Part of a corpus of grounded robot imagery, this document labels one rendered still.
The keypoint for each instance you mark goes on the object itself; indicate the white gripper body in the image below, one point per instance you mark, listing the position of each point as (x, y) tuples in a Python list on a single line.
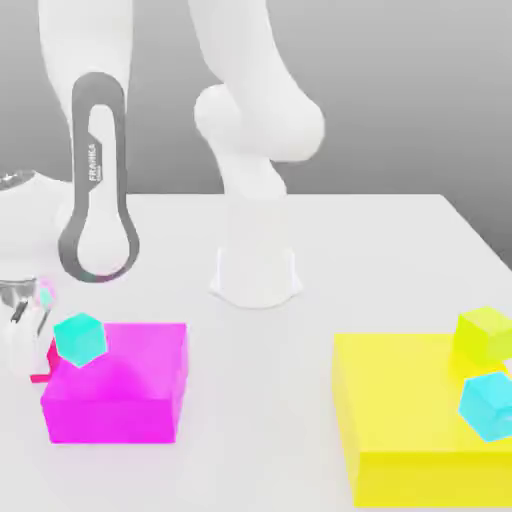
[(24, 348)]

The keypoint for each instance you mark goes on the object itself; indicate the small red cube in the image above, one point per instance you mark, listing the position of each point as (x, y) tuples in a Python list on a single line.
[(52, 356)]

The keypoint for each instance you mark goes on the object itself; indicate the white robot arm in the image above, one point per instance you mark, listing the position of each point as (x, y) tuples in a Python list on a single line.
[(256, 128)]

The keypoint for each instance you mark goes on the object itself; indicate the small turquoise cube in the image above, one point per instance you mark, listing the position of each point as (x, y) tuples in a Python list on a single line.
[(80, 340)]

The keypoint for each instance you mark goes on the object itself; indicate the small lime cube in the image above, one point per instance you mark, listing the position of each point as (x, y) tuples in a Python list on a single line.
[(484, 338)]

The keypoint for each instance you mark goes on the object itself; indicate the small cyan cube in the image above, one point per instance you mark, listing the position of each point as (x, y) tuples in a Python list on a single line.
[(488, 406)]

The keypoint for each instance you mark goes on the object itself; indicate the large magenta box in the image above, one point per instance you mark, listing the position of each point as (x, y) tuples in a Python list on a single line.
[(120, 400)]

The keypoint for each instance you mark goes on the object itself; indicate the large yellow box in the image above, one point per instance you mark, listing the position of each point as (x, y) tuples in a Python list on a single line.
[(400, 400)]

